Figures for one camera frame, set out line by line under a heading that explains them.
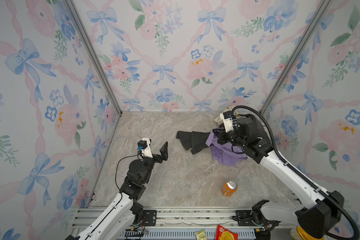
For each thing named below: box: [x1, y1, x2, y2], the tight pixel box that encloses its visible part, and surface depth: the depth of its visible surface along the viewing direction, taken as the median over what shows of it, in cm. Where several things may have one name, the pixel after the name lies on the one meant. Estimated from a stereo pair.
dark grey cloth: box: [176, 131, 213, 155], surface depth 105 cm
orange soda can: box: [221, 179, 238, 197], surface depth 76 cm
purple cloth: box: [205, 131, 248, 167], surface depth 94 cm
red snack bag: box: [215, 224, 239, 240], surface depth 70 cm
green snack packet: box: [195, 229, 207, 240], surface depth 70 cm
